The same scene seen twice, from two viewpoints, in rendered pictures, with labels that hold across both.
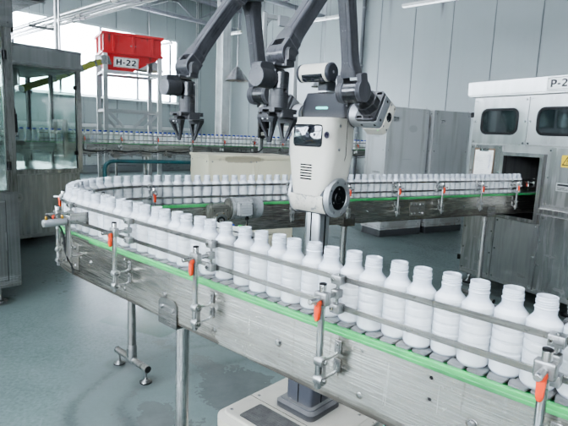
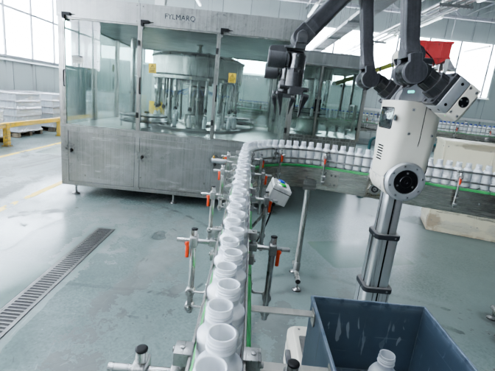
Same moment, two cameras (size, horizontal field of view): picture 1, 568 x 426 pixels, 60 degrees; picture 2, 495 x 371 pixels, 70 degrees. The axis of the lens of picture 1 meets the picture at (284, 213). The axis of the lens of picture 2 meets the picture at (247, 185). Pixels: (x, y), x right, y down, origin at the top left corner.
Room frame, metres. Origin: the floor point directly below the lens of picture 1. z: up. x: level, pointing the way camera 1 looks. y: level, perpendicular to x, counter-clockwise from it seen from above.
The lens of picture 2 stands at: (0.55, -0.80, 1.45)
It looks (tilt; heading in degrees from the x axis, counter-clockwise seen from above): 14 degrees down; 47
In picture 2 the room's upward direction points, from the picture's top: 6 degrees clockwise
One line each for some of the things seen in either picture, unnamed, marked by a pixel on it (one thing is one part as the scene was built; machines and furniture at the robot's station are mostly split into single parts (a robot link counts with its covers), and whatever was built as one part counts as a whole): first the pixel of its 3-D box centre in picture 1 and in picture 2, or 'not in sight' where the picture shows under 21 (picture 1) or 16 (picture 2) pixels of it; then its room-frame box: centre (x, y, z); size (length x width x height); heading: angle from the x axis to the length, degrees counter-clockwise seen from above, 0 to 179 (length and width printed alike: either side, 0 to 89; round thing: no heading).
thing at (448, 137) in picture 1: (437, 170); not in sight; (7.98, -2.42, 0.96); 0.82 x 0.50 x 1.91; 120
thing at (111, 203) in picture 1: (111, 218); not in sight; (1.86, 0.66, 1.08); 0.06 x 0.06 x 0.17
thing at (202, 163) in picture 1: (241, 204); (476, 188); (5.86, 0.51, 0.59); 1.10 x 0.62 x 1.18; 120
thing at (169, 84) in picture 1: (177, 79); (278, 65); (1.77, 0.39, 1.60); 0.12 x 0.09 x 0.12; 138
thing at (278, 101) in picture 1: (278, 101); (294, 80); (1.49, 0.03, 1.52); 0.10 x 0.07 x 0.07; 137
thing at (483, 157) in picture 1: (482, 164); not in sight; (4.81, -1.89, 1.22); 0.23 x 0.04 x 0.32; 30
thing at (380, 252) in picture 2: not in sight; (376, 271); (2.02, -0.14, 0.74); 0.11 x 0.11 x 0.40; 48
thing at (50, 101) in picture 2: not in sight; (41, 110); (3.03, 10.70, 0.50); 1.23 x 1.05 x 1.00; 138
